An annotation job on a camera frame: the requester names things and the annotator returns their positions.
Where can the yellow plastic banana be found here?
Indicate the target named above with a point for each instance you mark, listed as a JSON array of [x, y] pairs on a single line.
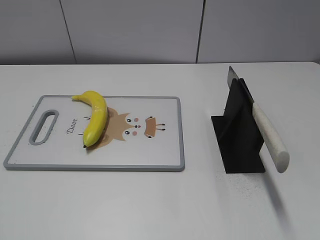
[[98, 119]]

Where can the white handled kitchen knife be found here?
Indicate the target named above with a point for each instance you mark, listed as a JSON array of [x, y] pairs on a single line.
[[276, 147]]

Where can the black knife stand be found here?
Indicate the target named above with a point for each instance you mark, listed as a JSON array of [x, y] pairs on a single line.
[[238, 136]]

